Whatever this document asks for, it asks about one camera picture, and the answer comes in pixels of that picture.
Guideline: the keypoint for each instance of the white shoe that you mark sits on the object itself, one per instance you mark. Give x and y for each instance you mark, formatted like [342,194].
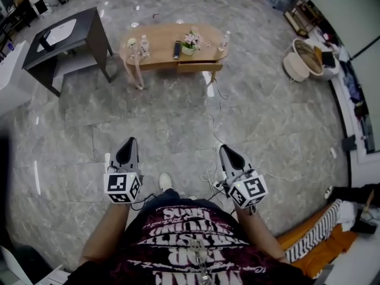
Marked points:
[165,181]

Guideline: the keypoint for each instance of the wooden drawer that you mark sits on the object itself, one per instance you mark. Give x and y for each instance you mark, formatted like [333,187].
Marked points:
[200,67]

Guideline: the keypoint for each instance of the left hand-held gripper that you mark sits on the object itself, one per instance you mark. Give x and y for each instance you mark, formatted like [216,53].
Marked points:
[120,186]

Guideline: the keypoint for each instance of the black box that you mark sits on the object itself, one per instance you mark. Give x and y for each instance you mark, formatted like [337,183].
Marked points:
[349,143]

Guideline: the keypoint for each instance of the dark printed shirt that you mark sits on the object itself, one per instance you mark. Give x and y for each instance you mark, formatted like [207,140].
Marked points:
[190,248]

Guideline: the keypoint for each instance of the dark desk with white top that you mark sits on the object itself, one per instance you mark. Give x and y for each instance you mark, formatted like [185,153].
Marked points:
[86,28]

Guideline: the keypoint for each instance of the black device on desk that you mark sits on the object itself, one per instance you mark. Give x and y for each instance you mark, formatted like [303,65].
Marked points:
[47,41]

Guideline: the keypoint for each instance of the clear plastic bottle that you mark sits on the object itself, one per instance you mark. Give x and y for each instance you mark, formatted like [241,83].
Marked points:
[226,39]
[144,45]

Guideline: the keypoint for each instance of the white power strip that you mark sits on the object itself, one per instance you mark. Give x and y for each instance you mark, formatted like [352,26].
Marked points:
[219,184]

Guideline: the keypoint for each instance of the orange cloth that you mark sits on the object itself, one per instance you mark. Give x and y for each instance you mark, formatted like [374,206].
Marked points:
[329,248]

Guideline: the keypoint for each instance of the pile of clothes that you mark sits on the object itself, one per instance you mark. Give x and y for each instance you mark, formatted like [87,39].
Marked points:
[357,93]

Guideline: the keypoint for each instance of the wooden coffee table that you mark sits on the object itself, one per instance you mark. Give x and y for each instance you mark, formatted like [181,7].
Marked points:
[161,37]

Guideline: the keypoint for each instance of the white round tub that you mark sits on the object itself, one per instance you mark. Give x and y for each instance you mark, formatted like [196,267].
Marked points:
[332,70]

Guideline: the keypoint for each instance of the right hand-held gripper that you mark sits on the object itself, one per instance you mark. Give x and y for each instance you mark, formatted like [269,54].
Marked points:
[249,190]

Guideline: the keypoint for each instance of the black white striped cloth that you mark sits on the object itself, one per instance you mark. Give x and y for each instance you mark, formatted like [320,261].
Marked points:
[314,233]

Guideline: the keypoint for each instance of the white box with dark front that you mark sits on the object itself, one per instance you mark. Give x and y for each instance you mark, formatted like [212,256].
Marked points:
[40,7]

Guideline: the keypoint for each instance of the black remote control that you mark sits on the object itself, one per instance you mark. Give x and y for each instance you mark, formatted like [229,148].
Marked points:
[177,50]

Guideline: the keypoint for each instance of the white cabinet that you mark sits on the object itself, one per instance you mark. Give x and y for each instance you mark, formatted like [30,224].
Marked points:
[13,76]

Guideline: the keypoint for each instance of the cream round basket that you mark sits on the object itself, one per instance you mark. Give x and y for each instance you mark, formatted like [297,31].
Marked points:
[297,65]

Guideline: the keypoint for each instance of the pink flowers in white pot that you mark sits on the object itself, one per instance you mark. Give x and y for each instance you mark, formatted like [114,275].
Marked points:
[190,43]

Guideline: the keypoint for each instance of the small cream round object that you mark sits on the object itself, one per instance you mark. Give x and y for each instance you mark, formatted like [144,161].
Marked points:
[131,42]

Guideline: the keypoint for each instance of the dark trouser leg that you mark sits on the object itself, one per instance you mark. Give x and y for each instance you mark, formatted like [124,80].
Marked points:
[167,194]

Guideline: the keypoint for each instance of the small pink flower ornament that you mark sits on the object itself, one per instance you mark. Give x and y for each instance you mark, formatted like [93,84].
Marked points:
[208,44]

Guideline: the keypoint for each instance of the black tablet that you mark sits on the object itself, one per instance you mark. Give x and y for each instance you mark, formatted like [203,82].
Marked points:
[328,59]

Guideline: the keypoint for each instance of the wooden rack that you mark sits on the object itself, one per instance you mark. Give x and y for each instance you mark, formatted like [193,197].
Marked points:
[302,19]

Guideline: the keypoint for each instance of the person's right forearm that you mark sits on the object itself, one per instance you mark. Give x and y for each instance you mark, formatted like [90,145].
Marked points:
[261,236]

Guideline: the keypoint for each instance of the person's left forearm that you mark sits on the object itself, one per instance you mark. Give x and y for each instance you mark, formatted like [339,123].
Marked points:
[102,236]

